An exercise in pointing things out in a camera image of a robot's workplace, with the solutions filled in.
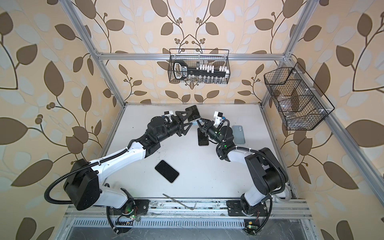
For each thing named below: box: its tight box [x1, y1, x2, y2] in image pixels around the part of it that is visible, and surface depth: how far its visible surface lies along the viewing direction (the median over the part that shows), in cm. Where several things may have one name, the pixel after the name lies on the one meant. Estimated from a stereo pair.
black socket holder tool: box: [173, 60, 228, 80], surface depth 84 cm
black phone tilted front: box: [155, 160, 180, 183], surface depth 88 cm
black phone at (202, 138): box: [197, 127, 209, 146], surface depth 101 cm
